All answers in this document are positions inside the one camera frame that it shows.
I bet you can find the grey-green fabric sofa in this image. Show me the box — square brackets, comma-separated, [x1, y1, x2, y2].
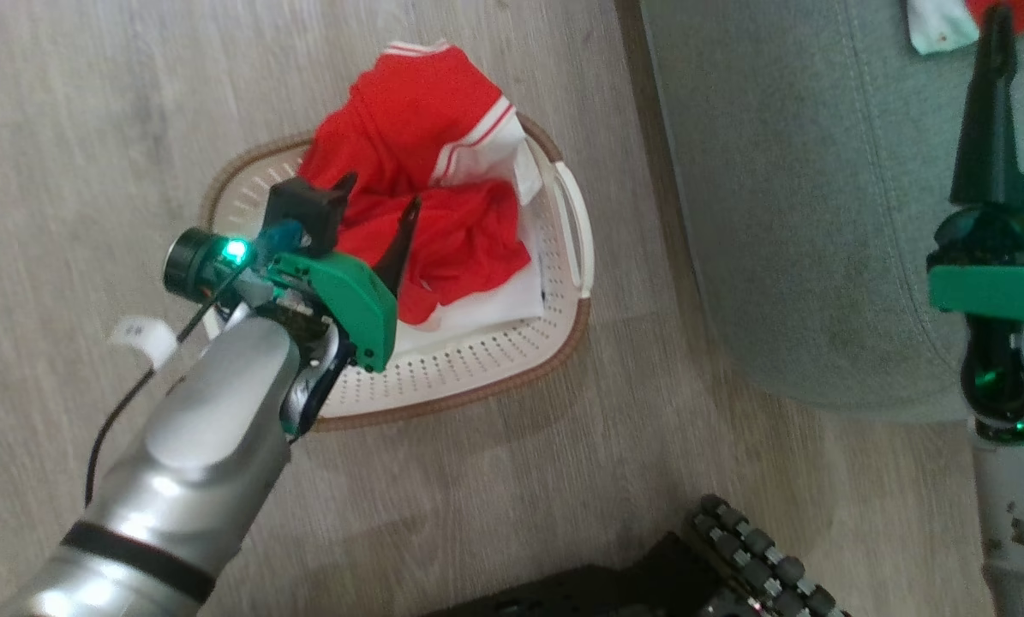
[640, 0, 1024, 422]

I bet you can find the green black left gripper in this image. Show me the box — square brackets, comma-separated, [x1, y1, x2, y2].
[163, 171, 422, 438]

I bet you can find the blue camera cable plug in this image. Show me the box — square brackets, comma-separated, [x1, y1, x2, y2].
[259, 219, 308, 258]

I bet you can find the white brown-rimmed laundry basket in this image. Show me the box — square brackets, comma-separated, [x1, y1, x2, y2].
[199, 111, 596, 431]

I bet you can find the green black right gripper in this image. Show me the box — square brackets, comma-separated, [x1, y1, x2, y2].
[925, 4, 1024, 445]

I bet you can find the white cable tag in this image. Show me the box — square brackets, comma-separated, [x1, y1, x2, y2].
[109, 315, 178, 371]

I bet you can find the black roller omni wheel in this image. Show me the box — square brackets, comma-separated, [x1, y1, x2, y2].
[687, 493, 851, 617]

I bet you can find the red garment with white collar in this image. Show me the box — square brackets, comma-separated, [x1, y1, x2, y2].
[906, 0, 1024, 57]

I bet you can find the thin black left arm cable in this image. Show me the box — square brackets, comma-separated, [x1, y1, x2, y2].
[83, 261, 255, 508]

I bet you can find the red jersey with striped sleeve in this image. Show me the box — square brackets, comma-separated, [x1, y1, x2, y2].
[297, 40, 548, 354]

